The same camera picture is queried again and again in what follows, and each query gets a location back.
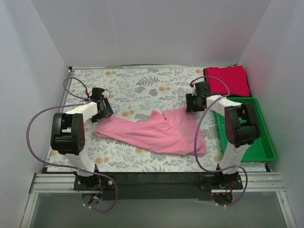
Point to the aluminium frame rail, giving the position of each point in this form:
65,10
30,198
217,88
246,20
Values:
159,200

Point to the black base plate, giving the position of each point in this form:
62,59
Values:
172,185

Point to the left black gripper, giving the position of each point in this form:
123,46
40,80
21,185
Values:
104,112

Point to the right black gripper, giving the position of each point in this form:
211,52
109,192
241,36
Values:
190,103

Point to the green plastic tray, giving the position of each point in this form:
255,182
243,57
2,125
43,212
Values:
262,150

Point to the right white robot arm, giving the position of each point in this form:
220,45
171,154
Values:
241,129

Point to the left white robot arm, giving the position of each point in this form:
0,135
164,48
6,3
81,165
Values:
68,135

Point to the folded red t shirt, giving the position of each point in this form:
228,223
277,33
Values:
228,80

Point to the pink t shirt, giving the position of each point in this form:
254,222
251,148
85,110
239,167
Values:
171,132

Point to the floral patterned table mat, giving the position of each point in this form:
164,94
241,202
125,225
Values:
133,95

